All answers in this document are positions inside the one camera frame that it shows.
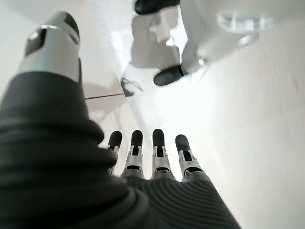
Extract white robot left leg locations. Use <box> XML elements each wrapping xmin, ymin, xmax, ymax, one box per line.
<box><xmin>180</xmin><ymin>0</ymin><xmax>275</xmax><ymax>72</ymax></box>

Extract black-tipped robot foot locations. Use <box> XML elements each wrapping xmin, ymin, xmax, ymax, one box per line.
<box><xmin>153</xmin><ymin>64</ymin><xmax>193</xmax><ymax>86</ymax></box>
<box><xmin>134</xmin><ymin>0</ymin><xmax>180</xmax><ymax>15</ymax></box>

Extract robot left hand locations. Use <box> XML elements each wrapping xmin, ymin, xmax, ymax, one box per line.
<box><xmin>0</xmin><ymin>10</ymin><xmax>242</xmax><ymax>229</ymax></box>

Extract black-tipped robot right foot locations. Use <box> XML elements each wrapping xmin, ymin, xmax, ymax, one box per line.
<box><xmin>134</xmin><ymin>0</ymin><xmax>180</xmax><ymax>15</ymax></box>

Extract black-tipped robot left foot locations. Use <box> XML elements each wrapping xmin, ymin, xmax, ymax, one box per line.
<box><xmin>153</xmin><ymin>64</ymin><xmax>193</xmax><ymax>86</ymax></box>

